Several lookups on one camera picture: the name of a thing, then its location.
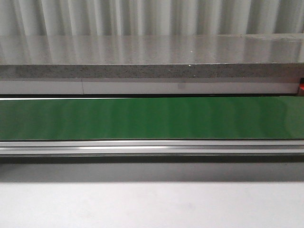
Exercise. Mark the green conveyor belt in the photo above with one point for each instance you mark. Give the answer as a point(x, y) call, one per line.
point(266, 117)

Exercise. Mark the grey speckled stone counter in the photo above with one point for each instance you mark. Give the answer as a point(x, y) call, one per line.
point(151, 65)

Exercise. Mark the white pleated curtain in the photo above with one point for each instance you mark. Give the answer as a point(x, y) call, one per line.
point(150, 17)

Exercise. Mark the aluminium conveyor frame rail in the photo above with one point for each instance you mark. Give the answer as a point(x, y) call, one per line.
point(149, 148)

